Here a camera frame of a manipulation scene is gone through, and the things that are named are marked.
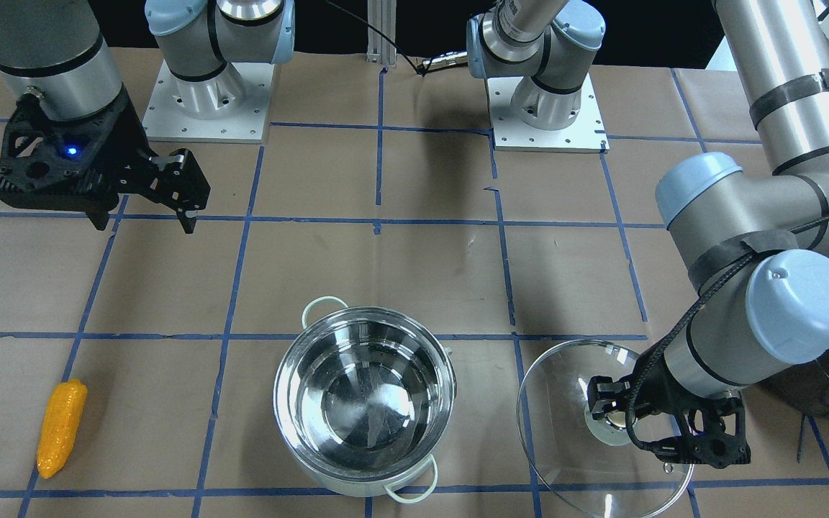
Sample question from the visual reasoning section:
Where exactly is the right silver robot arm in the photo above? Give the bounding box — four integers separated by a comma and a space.
0, 1, 295, 234

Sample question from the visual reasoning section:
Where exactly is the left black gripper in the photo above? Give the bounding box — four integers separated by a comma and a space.
586, 352, 751, 469

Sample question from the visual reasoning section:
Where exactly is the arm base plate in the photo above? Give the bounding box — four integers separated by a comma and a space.
486, 73, 611, 153
142, 63, 276, 145

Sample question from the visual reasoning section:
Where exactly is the black cable on table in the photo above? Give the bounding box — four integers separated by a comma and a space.
325, 0, 468, 77

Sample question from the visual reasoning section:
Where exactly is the aluminium frame post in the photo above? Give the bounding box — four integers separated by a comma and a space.
366, 0, 397, 68

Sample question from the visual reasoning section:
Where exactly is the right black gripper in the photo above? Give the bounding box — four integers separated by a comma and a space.
0, 91, 211, 234

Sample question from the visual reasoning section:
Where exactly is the yellow toy corn cob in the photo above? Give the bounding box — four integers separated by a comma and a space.
36, 379, 88, 479

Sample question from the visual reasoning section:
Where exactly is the glass pot lid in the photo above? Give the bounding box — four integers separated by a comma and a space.
516, 339, 695, 517

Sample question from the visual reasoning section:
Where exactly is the stainless steel pot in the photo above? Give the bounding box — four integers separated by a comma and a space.
273, 296, 457, 505

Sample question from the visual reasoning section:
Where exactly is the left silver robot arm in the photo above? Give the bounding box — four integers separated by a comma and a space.
522, 1, 829, 469

